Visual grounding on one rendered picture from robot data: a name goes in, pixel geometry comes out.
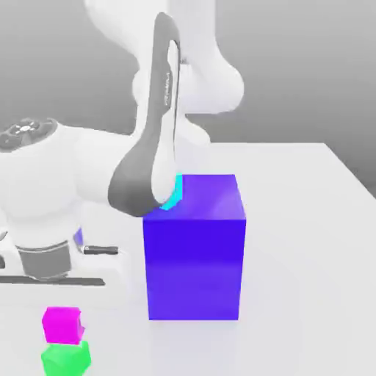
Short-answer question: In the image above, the small cyan cube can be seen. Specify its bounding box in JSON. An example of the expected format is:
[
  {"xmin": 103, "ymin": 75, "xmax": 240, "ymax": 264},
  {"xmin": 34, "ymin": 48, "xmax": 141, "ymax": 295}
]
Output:
[{"xmin": 159, "ymin": 173, "xmax": 184, "ymax": 212}]

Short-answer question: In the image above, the large blue box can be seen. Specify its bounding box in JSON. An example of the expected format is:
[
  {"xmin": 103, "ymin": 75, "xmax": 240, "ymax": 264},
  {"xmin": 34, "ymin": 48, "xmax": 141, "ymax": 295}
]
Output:
[{"xmin": 142, "ymin": 173, "xmax": 247, "ymax": 322}]

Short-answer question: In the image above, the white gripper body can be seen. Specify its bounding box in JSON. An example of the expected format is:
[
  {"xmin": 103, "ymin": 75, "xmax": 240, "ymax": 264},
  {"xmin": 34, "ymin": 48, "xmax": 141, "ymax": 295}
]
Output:
[{"xmin": 0, "ymin": 263, "xmax": 123, "ymax": 298}]

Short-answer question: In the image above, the small magenta cube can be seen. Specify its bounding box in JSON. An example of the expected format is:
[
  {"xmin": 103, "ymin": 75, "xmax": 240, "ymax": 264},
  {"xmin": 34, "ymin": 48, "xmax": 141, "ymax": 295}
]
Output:
[{"xmin": 41, "ymin": 306, "xmax": 87, "ymax": 347}]

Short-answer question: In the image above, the small green cube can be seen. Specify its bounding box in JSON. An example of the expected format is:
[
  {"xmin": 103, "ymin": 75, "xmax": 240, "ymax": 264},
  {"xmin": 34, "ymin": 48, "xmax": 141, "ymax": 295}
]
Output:
[{"xmin": 40, "ymin": 339, "xmax": 93, "ymax": 376}]

